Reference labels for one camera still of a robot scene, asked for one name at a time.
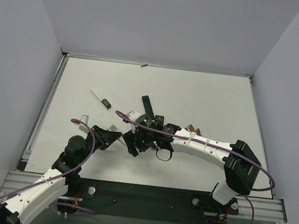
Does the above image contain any black remote with buttons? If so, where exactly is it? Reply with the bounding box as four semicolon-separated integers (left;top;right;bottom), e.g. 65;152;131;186
155;115;165;126

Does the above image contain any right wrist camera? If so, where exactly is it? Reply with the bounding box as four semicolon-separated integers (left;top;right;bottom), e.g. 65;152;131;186
124;111;141;124

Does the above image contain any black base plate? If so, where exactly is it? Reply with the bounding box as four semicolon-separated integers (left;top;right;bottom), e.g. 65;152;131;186
57;178;239;224

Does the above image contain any aluminium frame rail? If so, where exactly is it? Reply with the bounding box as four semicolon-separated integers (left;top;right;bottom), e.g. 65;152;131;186
0;170;287;223

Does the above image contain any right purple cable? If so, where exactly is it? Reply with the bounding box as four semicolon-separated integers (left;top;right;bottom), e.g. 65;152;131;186
103;110;282;224

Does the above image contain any white remote control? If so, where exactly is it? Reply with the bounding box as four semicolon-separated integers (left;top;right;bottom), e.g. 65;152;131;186
106;124;129;149

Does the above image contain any white battery cover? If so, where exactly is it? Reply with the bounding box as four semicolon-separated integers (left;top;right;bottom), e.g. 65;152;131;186
148;160;156;175

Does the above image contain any slim black remote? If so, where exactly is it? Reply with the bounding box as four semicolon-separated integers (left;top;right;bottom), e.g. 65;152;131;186
141;95;155;120

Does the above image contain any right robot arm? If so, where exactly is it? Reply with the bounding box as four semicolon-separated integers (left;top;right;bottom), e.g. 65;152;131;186
123;112;261;205

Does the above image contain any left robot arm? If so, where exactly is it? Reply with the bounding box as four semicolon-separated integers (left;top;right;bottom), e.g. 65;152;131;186
0;119;122;224

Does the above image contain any white remote with display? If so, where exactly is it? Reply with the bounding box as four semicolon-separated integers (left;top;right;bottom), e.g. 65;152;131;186
91;87;112;110

